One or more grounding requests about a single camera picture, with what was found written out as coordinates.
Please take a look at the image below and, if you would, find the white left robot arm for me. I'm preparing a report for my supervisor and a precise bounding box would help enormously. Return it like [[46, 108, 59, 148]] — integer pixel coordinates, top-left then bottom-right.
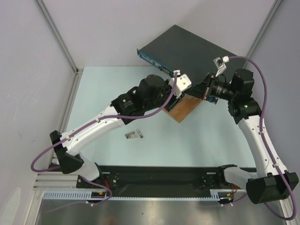
[[50, 71, 182, 188]]

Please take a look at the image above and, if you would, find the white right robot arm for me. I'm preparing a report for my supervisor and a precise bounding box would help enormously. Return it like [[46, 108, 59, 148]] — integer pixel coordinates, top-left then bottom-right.
[[185, 69, 299, 204]]

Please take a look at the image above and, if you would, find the wooden base board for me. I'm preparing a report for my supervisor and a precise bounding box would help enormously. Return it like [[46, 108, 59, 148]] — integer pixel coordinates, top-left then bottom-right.
[[164, 96, 203, 123]]

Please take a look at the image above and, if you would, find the SFP module blue latch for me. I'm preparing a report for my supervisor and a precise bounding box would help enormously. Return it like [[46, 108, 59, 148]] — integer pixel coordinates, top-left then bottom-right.
[[126, 135, 139, 139]]

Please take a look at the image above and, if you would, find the silver SFP module on pair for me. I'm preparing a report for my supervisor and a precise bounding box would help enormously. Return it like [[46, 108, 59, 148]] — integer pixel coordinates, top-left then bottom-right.
[[125, 131, 135, 137]]

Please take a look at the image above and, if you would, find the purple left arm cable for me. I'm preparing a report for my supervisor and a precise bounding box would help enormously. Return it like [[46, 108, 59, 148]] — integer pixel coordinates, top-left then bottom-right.
[[30, 70, 180, 213]]

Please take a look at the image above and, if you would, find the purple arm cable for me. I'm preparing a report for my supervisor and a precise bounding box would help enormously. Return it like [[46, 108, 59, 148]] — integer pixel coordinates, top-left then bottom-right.
[[30, 70, 180, 213], [220, 55, 297, 221]]

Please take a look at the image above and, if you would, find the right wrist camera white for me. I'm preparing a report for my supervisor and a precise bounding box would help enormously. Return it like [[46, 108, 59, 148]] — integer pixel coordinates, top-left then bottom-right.
[[213, 56, 229, 77]]

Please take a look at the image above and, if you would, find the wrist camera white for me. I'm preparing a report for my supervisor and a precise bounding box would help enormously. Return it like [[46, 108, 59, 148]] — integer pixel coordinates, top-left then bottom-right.
[[213, 56, 229, 77], [169, 70, 192, 99]]

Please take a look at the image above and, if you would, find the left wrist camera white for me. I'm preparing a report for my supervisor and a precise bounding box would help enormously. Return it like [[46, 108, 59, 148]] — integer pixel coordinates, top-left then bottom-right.
[[169, 70, 192, 99]]

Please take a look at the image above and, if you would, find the black blue network switch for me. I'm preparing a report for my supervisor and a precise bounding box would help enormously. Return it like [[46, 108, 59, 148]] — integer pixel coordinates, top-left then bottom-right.
[[137, 25, 251, 104]]

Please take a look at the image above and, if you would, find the aluminium frame post left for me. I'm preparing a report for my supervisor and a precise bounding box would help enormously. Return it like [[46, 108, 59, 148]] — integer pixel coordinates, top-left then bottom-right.
[[34, 0, 83, 75]]

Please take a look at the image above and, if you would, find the aluminium frame post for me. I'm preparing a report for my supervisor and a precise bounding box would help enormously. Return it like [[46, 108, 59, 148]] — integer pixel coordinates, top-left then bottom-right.
[[34, 0, 83, 75], [245, 0, 284, 58]]

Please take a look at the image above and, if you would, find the aluminium frame post right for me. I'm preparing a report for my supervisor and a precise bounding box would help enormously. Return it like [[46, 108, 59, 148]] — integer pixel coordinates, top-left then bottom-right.
[[245, 0, 284, 58]]

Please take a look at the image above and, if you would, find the grey slotted cable duct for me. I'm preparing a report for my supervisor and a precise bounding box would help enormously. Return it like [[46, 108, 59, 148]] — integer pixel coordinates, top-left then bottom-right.
[[43, 190, 235, 201]]

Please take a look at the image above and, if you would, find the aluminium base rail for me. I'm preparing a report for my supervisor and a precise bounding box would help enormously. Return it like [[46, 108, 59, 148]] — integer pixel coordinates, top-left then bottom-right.
[[33, 172, 78, 190]]

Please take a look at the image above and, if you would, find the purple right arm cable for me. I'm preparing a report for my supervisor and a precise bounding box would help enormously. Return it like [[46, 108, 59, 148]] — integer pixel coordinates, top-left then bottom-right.
[[220, 55, 297, 221]]

